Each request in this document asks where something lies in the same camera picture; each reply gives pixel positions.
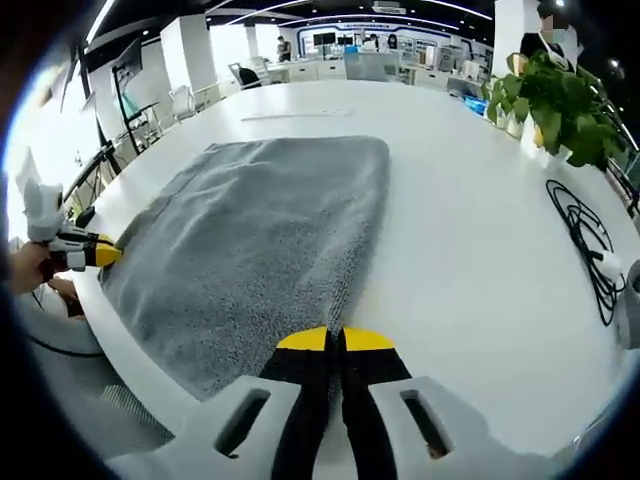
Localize blue packet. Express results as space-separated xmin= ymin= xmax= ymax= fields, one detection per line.
xmin=463 ymin=96 xmax=490 ymax=120

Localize grey round headset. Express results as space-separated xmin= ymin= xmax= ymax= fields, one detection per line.
xmin=623 ymin=259 xmax=640 ymax=322

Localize green potted plant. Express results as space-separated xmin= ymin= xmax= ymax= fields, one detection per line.
xmin=481 ymin=49 xmax=627 ymax=170

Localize grey partition screen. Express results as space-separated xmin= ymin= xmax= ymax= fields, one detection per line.
xmin=343 ymin=50 xmax=402 ymax=82

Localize white power adapter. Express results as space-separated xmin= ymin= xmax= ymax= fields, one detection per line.
xmin=598 ymin=251 xmax=625 ymax=277

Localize white plant pot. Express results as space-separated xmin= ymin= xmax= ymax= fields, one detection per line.
xmin=517 ymin=117 xmax=544 ymax=151

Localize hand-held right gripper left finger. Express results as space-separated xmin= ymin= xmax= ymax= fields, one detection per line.
xmin=107 ymin=325 xmax=335 ymax=480

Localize grey mesh chair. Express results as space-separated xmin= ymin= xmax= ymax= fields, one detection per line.
xmin=29 ymin=319 xmax=176 ymax=454

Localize grey towel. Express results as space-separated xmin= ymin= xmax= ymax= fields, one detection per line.
xmin=99 ymin=135 xmax=392 ymax=402

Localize person's left hand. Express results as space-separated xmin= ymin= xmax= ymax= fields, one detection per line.
xmin=8 ymin=239 xmax=55 ymax=297

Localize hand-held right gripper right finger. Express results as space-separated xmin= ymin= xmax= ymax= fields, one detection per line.
xmin=337 ymin=324 xmax=552 ymax=480

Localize white office chair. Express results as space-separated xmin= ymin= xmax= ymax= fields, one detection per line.
xmin=168 ymin=85 xmax=197 ymax=124

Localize black tripod stand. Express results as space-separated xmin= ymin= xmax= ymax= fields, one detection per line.
xmin=110 ymin=37 xmax=152 ymax=157

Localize black office chair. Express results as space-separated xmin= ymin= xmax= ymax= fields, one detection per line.
xmin=228 ymin=62 xmax=265 ymax=92

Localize coiled black cable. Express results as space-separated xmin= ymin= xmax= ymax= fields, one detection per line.
xmin=544 ymin=178 xmax=627 ymax=327

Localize thin black cable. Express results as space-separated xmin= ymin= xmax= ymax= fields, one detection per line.
xmin=28 ymin=291 xmax=104 ymax=358

